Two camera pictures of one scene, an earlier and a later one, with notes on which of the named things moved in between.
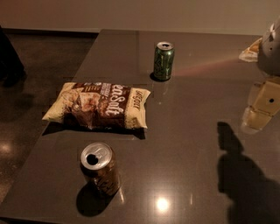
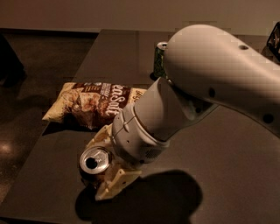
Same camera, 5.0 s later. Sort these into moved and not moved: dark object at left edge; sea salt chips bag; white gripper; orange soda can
Moved: white gripper
Not moved: orange soda can; dark object at left edge; sea salt chips bag
